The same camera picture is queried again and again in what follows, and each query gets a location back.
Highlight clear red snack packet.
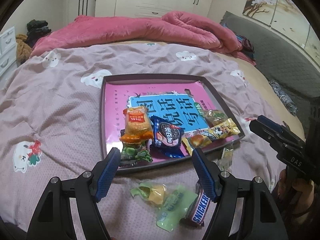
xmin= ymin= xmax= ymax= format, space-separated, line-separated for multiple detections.
xmin=216 ymin=144 xmax=234 ymax=173

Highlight yellow cow bread packet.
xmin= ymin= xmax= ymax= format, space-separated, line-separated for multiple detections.
xmin=182 ymin=118 xmax=240 ymax=155

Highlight green pea snack packet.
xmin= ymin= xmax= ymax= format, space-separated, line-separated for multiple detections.
xmin=120 ymin=139 xmax=153 ymax=166

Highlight brown Snickers bar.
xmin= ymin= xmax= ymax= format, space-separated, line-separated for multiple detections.
xmin=181 ymin=180 xmax=210 ymax=228

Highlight clear green pastry packet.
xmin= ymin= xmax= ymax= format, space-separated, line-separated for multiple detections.
xmin=204 ymin=109 xmax=228 ymax=127

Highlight blue Oreo packet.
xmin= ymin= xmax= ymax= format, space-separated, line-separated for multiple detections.
xmin=150 ymin=115 xmax=184 ymax=158

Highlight orange rice cracker packet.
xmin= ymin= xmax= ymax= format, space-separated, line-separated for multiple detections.
xmin=120 ymin=106 xmax=153 ymax=144

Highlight person's right hand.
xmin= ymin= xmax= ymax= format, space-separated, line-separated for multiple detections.
xmin=272 ymin=169 xmax=319 ymax=239

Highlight dark patterned pillow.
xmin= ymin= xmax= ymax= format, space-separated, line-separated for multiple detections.
xmin=268 ymin=80 xmax=298 ymax=116

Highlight light green mooncake packet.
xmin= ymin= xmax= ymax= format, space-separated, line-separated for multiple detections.
xmin=130 ymin=183 xmax=198 ymax=232

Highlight grey padded headboard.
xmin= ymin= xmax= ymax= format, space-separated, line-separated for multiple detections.
xmin=220 ymin=11 xmax=319 ymax=98

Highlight shallow dark cardboard box tray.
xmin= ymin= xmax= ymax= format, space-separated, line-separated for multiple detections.
xmin=100 ymin=74 xmax=244 ymax=174

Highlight folded colourful clothes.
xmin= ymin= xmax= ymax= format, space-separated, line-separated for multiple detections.
xmin=213 ymin=24 xmax=255 ymax=64

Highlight pink Chinese workbook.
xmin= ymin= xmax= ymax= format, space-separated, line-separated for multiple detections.
xmin=101 ymin=80 xmax=226 ymax=155

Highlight pink quilt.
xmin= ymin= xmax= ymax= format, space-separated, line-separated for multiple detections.
xmin=31 ymin=11 xmax=256 ymax=65

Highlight brown plush toy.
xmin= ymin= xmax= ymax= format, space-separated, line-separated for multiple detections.
xmin=16 ymin=34 xmax=32 ymax=64

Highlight white drawer cabinet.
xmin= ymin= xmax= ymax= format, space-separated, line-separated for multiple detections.
xmin=0 ymin=27 xmax=17 ymax=79

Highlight pile of dark clothes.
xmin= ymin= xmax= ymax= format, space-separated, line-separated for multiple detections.
xmin=26 ymin=20 xmax=52 ymax=48

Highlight flower tree wall painting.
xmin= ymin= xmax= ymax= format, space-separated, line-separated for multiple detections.
xmin=242 ymin=0 xmax=319 ymax=62

